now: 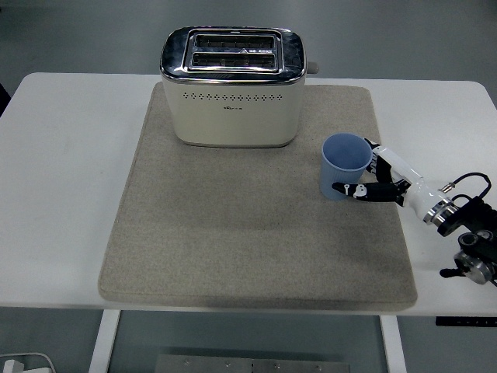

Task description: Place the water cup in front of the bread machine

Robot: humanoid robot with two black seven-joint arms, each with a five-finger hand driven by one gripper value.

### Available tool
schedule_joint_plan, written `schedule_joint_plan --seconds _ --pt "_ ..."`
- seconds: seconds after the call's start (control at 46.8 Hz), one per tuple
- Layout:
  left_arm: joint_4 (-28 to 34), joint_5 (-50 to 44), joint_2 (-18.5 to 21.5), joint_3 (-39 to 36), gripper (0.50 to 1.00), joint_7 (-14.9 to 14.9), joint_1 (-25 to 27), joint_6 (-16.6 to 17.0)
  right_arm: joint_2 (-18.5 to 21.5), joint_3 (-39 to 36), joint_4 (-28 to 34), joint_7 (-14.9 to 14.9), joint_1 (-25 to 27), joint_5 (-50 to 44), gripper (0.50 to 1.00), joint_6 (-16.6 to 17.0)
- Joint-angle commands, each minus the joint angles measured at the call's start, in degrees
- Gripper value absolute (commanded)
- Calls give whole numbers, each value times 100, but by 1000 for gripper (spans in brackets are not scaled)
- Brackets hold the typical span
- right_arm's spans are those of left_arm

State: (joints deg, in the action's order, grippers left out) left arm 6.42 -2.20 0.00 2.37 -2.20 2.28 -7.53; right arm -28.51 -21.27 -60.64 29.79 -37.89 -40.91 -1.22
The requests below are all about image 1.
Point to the blue ribbed plastic cup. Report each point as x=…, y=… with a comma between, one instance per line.
x=343, y=163

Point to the grey metal plate with screws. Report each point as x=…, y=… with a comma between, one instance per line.
x=252, y=365

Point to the black table control panel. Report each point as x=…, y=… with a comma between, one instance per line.
x=466, y=321

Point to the cream chrome two-slot toaster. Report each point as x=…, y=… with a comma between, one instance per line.
x=233, y=112

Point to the white table leg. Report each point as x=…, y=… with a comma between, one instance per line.
x=393, y=344
x=101, y=342

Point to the white power strip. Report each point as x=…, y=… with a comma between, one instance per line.
x=23, y=363

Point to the white table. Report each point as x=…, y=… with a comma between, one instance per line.
x=58, y=175

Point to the grey felt table mat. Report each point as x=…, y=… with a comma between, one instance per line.
x=252, y=233

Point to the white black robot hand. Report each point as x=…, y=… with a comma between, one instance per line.
x=404, y=175

